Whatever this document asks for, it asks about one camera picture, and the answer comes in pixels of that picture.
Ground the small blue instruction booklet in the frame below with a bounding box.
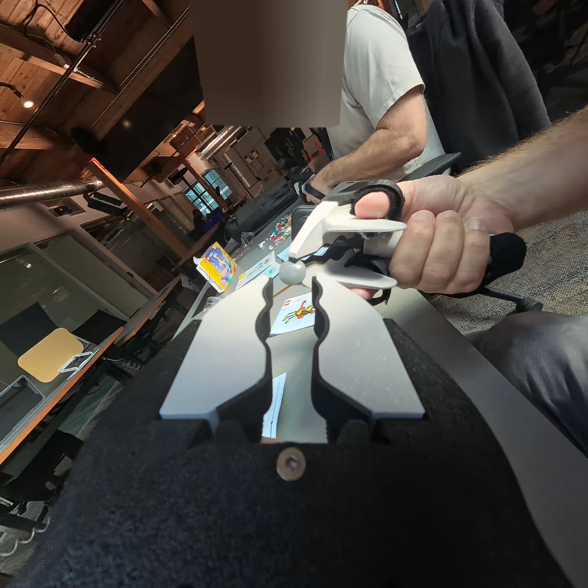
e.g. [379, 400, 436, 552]
[236, 261, 277, 291]

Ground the tan rounded panel on stand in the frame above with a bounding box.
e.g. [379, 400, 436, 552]
[17, 328, 86, 383]

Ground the yellow white toy box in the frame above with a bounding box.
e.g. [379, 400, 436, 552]
[196, 242, 238, 294]

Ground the person's right forearm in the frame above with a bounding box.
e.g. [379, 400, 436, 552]
[457, 105, 588, 232]

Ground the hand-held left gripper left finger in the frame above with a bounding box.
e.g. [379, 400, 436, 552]
[159, 275, 275, 420]

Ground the person's right hand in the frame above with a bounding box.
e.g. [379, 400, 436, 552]
[355, 176, 516, 295]

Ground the black ceiling-hung device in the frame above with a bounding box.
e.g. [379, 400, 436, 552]
[83, 190, 130, 217]

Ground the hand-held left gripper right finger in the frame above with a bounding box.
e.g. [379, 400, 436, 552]
[311, 273, 426, 420]

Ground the closed blue instruction booklet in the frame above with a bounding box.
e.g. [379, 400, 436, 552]
[269, 298, 318, 337]

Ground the dark jacket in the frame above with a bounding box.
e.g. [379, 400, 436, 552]
[404, 0, 552, 174]

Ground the black office chair base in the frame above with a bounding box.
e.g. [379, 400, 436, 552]
[482, 284, 545, 314]

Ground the black duffel bag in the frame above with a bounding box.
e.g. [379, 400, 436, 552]
[224, 184, 301, 239]

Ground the open blue instruction booklet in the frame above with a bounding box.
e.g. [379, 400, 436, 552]
[261, 372, 288, 438]

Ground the person's trouser leg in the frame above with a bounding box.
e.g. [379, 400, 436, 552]
[464, 311, 588, 455]

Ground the silver ventilation duct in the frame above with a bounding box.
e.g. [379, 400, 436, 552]
[0, 178, 107, 211]

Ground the pile of colourful bricks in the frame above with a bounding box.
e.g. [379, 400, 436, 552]
[266, 215, 293, 245]

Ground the long wood-edged desk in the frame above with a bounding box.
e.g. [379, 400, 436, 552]
[0, 325, 126, 466]

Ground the wooden post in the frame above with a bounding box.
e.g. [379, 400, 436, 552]
[87, 157, 191, 260]

